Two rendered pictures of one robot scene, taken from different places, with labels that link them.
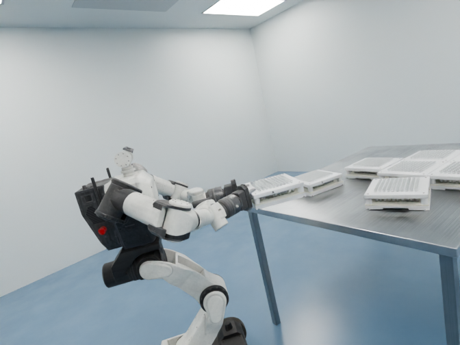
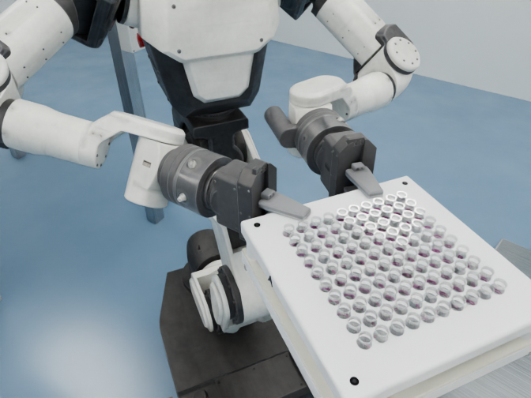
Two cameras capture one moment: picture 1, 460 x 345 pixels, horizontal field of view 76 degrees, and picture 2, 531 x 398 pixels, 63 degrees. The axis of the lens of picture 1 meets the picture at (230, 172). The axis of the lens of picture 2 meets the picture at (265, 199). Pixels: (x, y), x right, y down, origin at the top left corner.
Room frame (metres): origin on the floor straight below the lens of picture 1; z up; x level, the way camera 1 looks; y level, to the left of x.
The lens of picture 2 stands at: (1.18, -0.47, 1.38)
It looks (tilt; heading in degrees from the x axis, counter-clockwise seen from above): 38 degrees down; 75
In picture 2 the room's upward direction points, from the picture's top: straight up
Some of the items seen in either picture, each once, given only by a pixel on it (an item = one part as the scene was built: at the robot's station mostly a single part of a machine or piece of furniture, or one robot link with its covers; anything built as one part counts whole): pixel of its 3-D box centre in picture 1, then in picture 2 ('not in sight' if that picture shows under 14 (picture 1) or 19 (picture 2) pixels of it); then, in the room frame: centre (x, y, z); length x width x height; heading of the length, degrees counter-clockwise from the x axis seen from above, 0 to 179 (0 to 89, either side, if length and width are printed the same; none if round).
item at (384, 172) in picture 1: (411, 168); not in sight; (1.50, -0.95, 0.92); 0.25 x 0.24 x 0.02; 31
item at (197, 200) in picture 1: (205, 201); (304, 129); (1.41, 0.16, 1.02); 0.11 x 0.11 x 0.11; 0
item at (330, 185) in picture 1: (314, 185); not in sight; (1.75, -0.50, 0.87); 0.24 x 0.24 x 0.02; 19
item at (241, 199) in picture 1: (237, 201); (227, 193); (1.25, 0.00, 1.03); 0.12 x 0.10 x 0.13; 130
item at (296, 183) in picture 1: (270, 185); (384, 265); (1.39, -0.18, 1.04); 0.25 x 0.24 x 0.02; 8
